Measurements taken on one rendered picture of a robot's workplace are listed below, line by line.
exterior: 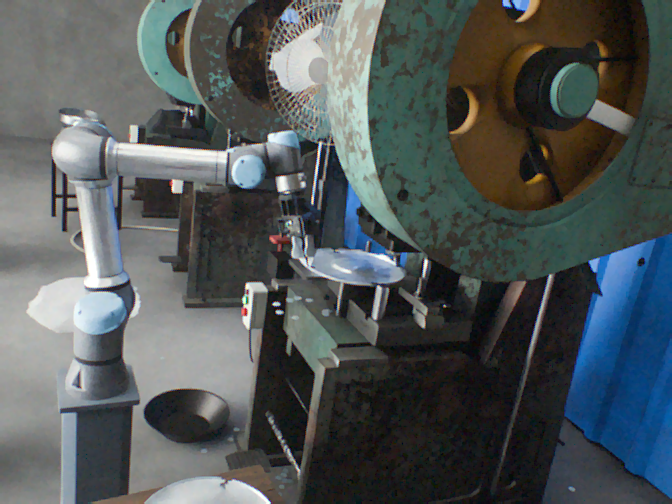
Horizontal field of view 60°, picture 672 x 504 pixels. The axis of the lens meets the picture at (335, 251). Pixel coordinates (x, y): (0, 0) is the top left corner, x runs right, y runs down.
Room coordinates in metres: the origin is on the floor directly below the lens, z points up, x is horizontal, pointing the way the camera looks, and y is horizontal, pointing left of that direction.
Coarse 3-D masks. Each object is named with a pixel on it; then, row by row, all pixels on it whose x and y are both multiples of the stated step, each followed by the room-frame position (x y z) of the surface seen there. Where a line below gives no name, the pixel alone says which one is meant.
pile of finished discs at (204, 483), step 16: (192, 480) 1.08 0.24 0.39; (208, 480) 1.09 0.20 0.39; (224, 480) 1.10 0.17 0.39; (160, 496) 1.02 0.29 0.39; (176, 496) 1.03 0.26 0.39; (192, 496) 1.03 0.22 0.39; (208, 496) 1.04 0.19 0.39; (224, 496) 1.05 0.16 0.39; (240, 496) 1.06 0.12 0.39; (256, 496) 1.06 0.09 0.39
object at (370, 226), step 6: (360, 204) 1.62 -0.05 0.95; (360, 210) 1.59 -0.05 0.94; (366, 210) 1.58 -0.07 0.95; (360, 216) 1.60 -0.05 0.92; (366, 216) 1.55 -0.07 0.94; (372, 216) 1.54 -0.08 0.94; (360, 222) 1.60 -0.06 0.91; (366, 222) 1.57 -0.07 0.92; (372, 222) 1.54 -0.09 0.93; (378, 222) 1.54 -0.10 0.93; (366, 228) 1.56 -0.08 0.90; (372, 228) 1.54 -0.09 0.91; (378, 228) 1.54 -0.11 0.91; (384, 228) 1.54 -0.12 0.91; (384, 234) 1.53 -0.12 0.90; (390, 234) 1.53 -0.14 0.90
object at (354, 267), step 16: (320, 256) 1.62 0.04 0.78; (336, 256) 1.64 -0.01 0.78; (352, 256) 1.67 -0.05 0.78; (368, 256) 1.69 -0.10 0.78; (320, 272) 1.47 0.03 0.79; (336, 272) 1.50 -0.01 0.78; (352, 272) 1.51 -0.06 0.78; (368, 272) 1.53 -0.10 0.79; (384, 272) 1.56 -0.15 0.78; (400, 272) 1.58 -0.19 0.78
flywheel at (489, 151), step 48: (480, 0) 1.20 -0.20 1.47; (576, 0) 1.30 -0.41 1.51; (624, 0) 1.36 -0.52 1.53; (480, 48) 1.21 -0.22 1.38; (528, 48) 1.23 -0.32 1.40; (576, 48) 1.17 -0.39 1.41; (624, 48) 1.37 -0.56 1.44; (480, 96) 1.22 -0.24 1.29; (528, 96) 1.16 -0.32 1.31; (576, 96) 1.15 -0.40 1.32; (624, 96) 1.39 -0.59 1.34; (480, 144) 1.23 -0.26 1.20; (528, 144) 1.28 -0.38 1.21; (576, 144) 1.34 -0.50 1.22; (480, 192) 1.24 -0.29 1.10; (528, 192) 1.30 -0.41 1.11; (576, 192) 1.34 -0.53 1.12
